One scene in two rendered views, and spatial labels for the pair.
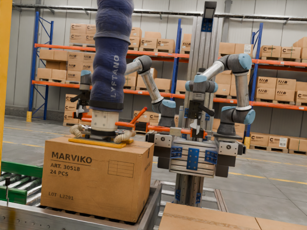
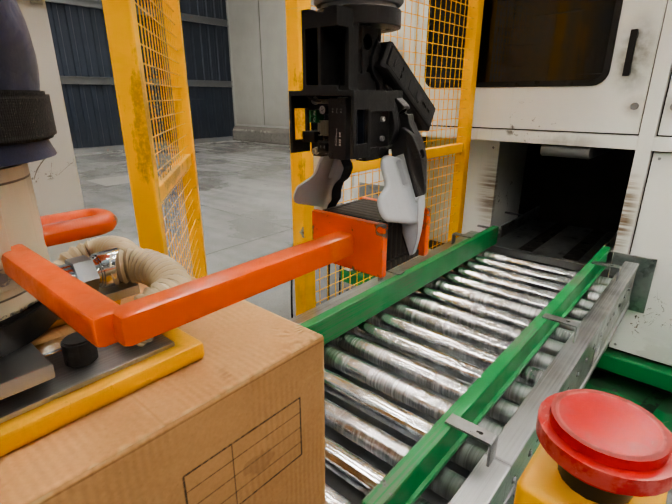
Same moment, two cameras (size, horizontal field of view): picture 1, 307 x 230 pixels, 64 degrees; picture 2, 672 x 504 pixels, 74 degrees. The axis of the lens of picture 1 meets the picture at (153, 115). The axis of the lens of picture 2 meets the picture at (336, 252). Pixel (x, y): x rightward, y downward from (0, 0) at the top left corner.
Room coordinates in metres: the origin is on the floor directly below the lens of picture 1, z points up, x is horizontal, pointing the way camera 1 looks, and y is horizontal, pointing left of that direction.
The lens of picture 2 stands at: (2.08, 0.18, 1.21)
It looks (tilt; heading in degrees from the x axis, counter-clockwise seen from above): 19 degrees down; 121
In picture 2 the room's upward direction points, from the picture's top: straight up
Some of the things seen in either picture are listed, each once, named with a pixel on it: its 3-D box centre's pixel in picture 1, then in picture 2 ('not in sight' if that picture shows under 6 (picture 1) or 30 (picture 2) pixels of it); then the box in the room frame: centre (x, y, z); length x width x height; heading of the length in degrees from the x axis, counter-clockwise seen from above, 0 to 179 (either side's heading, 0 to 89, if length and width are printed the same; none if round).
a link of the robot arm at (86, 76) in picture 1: (86, 77); not in sight; (1.88, 0.55, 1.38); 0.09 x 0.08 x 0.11; 117
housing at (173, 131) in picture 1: (175, 131); not in sight; (1.51, -0.15, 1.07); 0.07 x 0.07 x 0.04; 81
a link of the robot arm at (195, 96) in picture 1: (198, 96); not in sight; (1.50, -0.26, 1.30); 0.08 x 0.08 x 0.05
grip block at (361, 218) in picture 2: (80, 115); (371, 233); (1.89, 0.57, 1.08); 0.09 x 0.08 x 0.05; 171
